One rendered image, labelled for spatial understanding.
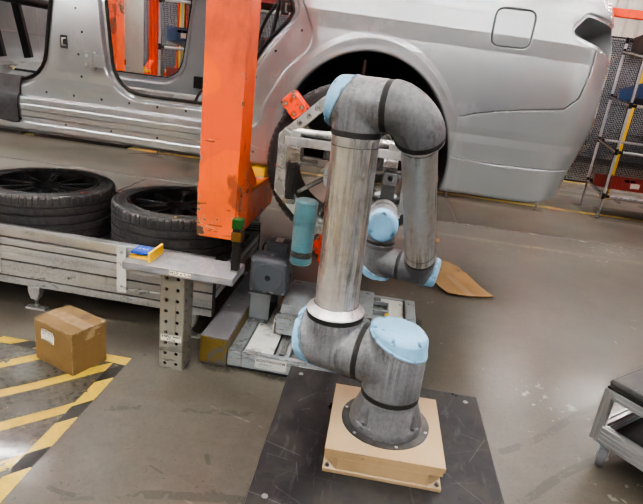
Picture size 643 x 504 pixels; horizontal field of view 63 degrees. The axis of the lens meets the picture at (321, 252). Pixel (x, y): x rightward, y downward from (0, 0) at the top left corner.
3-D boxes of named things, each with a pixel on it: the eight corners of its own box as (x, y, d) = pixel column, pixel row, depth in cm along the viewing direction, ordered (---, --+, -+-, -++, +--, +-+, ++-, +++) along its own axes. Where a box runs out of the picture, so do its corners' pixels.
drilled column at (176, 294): (190, 358, 224) (194, 266, 210) (181, 370, 215) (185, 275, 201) (168, 354, 225) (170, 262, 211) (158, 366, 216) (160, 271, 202)
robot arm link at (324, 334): (346, 389, 134) (387, 78, 107) (285, 368, 140) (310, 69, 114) (366, 361, 147) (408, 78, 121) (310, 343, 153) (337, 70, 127)
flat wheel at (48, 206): (-46, 242, 242) (-51, 192, 234) (-4, 204, 302) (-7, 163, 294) (109, 246, 261) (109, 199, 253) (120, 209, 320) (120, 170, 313)
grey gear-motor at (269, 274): (298, 294, 280) (305, 231, 269) (282, 330, 241) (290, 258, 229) (265, 288, 282) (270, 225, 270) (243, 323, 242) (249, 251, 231)
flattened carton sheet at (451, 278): (455, 265, 379) (456, 260, 378) (492, 298, 328) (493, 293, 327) (416, 263, 373) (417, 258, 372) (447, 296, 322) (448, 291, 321)
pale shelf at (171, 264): (244, 271, 212) (245, 263, 211) (232, 286, 196) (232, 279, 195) (142, 254, 216) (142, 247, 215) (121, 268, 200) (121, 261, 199)
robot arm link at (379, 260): (391, 286, 158) (397, 247, 154) (355, 277, 162) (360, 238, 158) (399, 277, 166) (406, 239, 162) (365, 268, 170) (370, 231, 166)
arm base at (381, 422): (426, 448, 131) (433, 414, 128) (349, 439, 131) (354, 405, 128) (415, 403, 149) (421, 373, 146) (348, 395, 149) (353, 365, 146)
